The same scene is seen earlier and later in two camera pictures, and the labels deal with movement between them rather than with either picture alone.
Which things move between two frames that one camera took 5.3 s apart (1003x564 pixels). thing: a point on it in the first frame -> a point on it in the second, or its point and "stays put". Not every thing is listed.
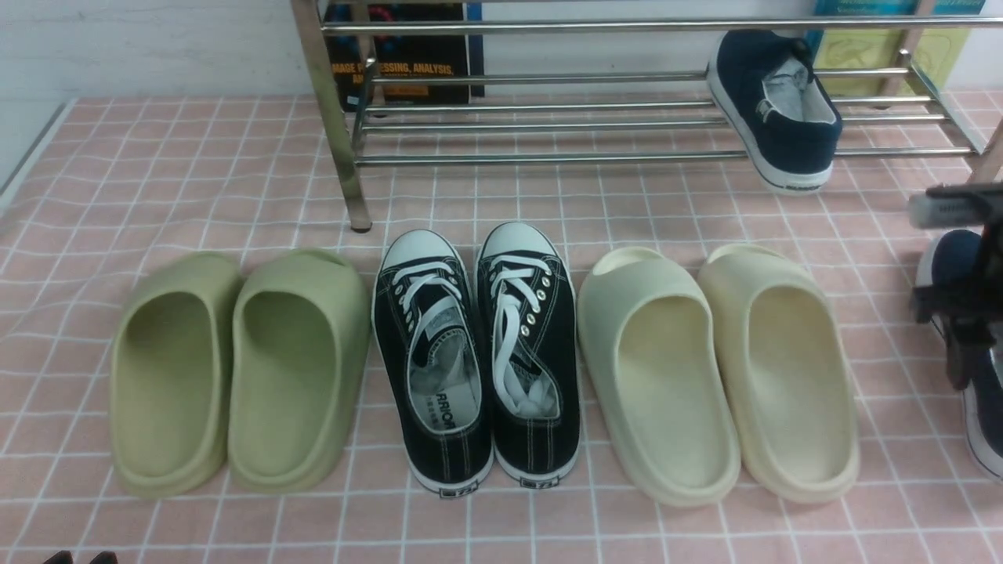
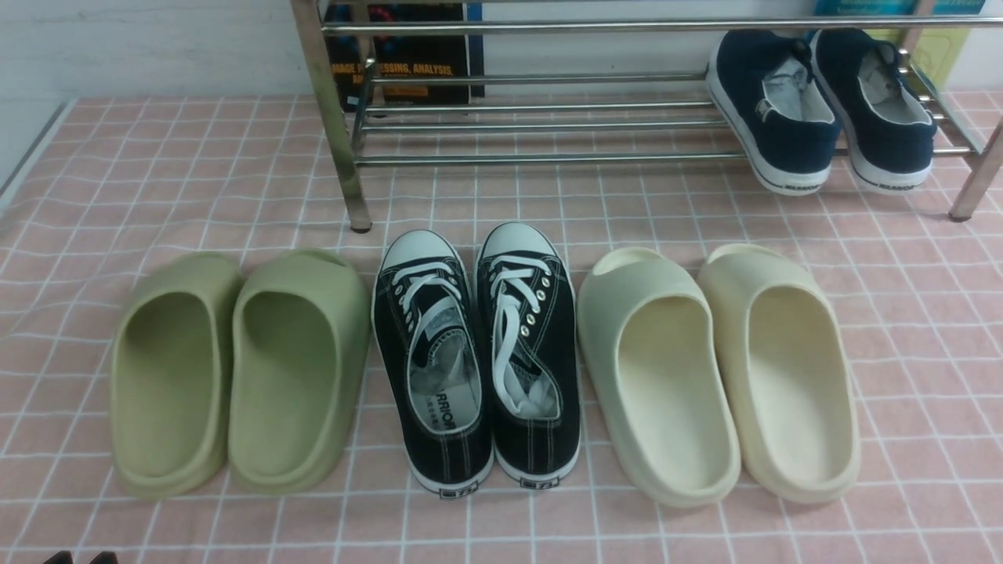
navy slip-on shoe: [784, 126] stays put
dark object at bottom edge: [65, 557] stays put
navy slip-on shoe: [954, 258] -> [889, 135]
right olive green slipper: [301, 323] stays put
